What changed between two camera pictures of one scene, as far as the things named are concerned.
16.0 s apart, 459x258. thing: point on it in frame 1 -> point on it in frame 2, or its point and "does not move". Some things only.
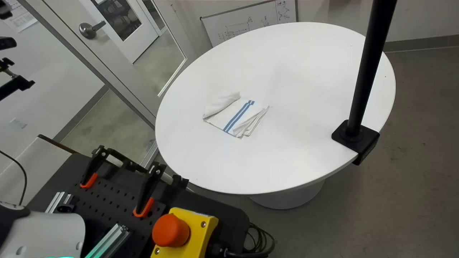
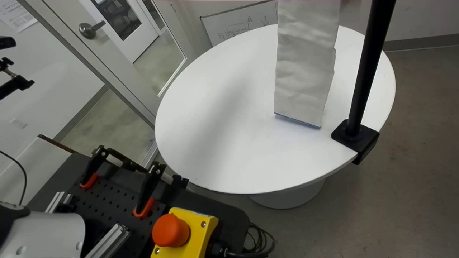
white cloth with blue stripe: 236,115 -> 304,58
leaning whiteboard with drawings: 227,23 does not move
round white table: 254,112 does not move
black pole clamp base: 360,142 does not move
